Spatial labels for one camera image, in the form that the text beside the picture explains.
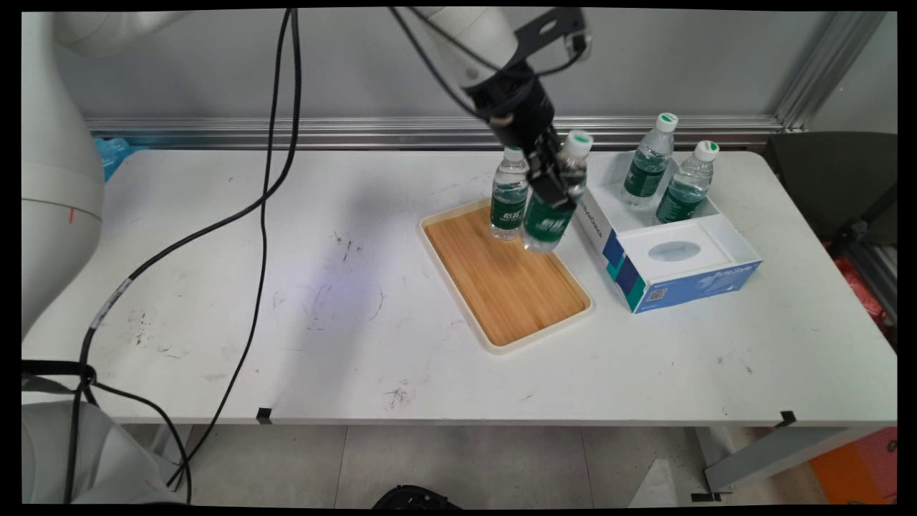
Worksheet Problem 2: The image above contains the thick black labelled cable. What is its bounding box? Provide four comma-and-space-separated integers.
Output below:
43, 7, 502, 506

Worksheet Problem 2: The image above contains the diagonal aluminium profile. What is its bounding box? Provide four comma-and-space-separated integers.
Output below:
776, 11, 890, 134

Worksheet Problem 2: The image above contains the red fabric item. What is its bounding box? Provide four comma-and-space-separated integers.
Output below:
827, 247, 890, 334

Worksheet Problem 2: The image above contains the horizontal aluminium rail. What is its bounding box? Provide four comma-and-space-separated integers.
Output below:
85, 116, 787, 151

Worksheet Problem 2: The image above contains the orange box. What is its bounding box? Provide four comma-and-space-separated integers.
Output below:
808, 428, 898, 505

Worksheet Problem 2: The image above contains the black cable strap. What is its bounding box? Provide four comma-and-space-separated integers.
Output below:
21, 360, 98, 393

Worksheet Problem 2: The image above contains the green label water bottle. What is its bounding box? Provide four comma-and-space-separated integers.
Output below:
521, 129, 595, 254
620, 113, 679, 210
490, 145, 532, 242
655, 140, 720, 225

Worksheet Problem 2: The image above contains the blue plastic wrapped pack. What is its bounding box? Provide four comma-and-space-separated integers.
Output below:
93, 136, 149, 181

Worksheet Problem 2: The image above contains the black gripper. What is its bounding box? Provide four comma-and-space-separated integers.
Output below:
464, 63, 587, 213

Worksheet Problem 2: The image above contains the white blue cardboard box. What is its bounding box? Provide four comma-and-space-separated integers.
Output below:
573, 150, 764, 315

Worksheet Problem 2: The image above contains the black round floor object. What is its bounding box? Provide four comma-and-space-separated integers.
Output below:
371, 484, 463, 510

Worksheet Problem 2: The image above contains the thin black cable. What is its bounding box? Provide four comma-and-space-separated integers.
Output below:
165, 7, 585, 495

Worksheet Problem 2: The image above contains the grey table leg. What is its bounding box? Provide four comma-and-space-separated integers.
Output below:
693, 426, 864, 497
147, 424, 194, 492

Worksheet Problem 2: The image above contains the black chair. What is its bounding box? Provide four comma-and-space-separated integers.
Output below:
762, 132, 898, 246

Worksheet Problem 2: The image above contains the aluminium frame post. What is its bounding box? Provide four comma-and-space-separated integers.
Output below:
848, 242, 898, 327

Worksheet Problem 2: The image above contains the wooden tray with cream rim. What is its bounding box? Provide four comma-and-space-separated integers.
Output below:
419, 199, 595, 355

